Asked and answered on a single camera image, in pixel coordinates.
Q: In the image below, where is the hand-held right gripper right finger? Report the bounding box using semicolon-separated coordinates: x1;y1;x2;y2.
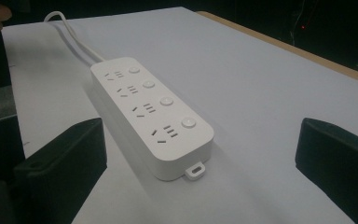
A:
295;118;358;224

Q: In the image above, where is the white power strip cable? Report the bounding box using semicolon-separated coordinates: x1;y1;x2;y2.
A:
44;10;106;63

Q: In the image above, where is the white power strip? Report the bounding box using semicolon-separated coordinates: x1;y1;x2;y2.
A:
89;56;215;183

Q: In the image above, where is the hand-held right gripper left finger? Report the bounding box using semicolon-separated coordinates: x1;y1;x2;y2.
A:
12;117;108;224

